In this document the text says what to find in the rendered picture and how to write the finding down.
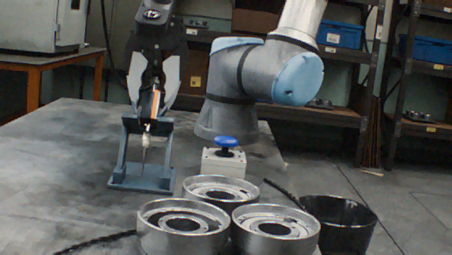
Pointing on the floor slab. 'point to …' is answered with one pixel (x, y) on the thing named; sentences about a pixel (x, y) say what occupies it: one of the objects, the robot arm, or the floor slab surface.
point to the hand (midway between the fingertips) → (151, 102)
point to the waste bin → (356, 219)
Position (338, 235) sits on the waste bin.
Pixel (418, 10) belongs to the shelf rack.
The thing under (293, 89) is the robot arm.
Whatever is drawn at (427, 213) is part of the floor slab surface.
